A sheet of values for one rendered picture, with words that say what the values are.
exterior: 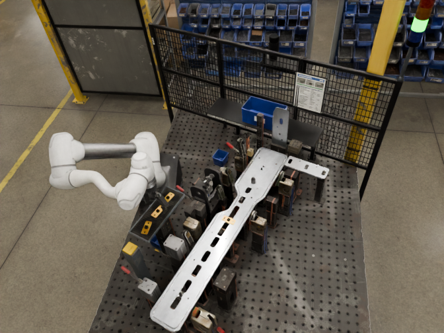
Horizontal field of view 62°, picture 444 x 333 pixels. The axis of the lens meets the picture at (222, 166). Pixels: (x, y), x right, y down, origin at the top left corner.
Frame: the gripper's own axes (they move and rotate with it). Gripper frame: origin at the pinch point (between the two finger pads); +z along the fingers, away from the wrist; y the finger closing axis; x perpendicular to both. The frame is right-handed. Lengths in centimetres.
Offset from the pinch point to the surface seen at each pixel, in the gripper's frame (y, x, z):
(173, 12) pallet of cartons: -217, 269, 48
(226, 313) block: 55, -15, 51
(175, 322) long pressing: 43, -41, 22
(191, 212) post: 13.7, 13.2, 12.7
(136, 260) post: 6.0, -28.1, 14.3
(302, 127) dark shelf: 35, 121, 19
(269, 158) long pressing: 28, 83, 22
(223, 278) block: 51, -9, 19
